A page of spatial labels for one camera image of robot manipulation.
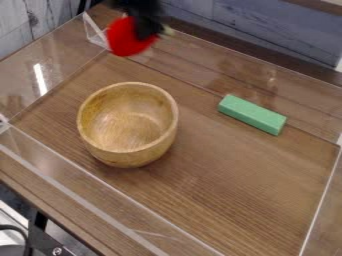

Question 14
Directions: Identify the black cable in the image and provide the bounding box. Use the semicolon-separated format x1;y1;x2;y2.
0;223;32;256

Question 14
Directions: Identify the black table leg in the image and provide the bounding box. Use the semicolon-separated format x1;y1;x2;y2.
34;211;48;230

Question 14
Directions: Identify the wooden bowl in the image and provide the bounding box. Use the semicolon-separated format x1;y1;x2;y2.
76;82;179;168

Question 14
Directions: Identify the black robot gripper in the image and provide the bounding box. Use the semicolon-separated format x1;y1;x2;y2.
108;0;164;41

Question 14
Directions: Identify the green rectangular block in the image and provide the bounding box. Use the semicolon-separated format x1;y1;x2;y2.
218;95;287;136

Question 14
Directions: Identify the red plush strawberry toy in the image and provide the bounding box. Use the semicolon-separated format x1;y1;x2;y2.
106;16;175;57

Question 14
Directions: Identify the clear acrylic tray wall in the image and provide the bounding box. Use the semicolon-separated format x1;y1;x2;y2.
0;114;225;256

